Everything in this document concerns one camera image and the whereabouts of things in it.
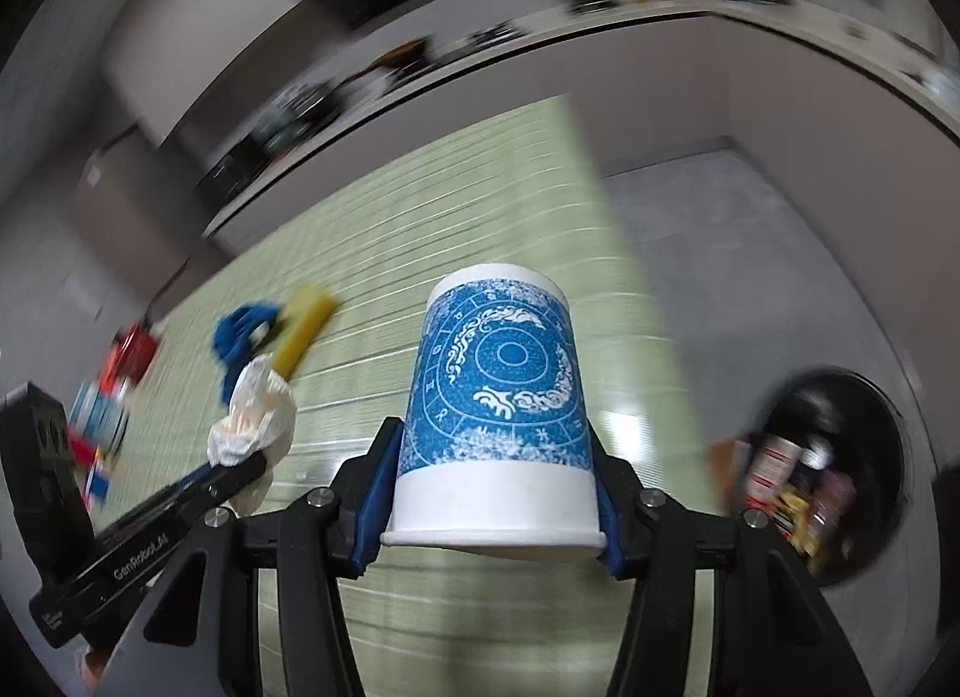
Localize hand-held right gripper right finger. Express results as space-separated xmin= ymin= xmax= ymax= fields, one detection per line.
xmin=589 ymin=434 xmax=875 ymax=697

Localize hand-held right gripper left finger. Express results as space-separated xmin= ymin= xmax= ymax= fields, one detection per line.
xmin=94 ymin=415 xmax=406 ymax=697

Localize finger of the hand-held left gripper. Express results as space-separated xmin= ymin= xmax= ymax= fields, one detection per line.
xmin=94 ymin=463 xmax=226 ymax=537
xmin=169 ymin=451 xmax=271 ymax=522

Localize white paper towel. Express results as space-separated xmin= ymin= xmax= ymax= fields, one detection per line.
xmin=206 ymin=355 xmax=299 ymax=518

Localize blue patterned paper cup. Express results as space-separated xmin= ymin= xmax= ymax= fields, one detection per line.
xmin=379 ymin=263 xmax=610 ymax=563

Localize black waste bin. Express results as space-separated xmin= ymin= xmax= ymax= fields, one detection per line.
xmin=712 ymin=365 xmax=910 ymax=589

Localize person's left hand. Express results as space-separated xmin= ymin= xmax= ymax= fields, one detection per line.
xmin=79 ymin=648 xmax=115 ymax=689

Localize white tub with teal label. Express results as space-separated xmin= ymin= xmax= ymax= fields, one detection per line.
xmin=67 ymin=382 xmax=128 ymax=452

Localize blue cloth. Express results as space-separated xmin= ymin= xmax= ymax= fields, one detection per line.
xmin=212 ymin=301 xmax=282 ymax=405

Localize red box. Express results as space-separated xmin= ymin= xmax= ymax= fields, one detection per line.
xmin=101 ymin=322 xmax=160 ymax=387

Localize yellow sponge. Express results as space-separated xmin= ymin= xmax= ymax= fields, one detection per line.
xmin=270 ymin=283 xmax=337 ymax=377

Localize black microwave oven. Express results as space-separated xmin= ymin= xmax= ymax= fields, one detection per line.
xmin=199 ymin=142 xmax=265 ymax=194

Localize grey kitchen counter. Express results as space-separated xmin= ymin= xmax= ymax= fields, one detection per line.
xmin=195 ymin=0 xmax=960 ymax=263

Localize grey wall cabinets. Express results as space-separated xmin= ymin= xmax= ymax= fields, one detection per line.
xmin=101 ymin=0 xmax=496 ymax=146

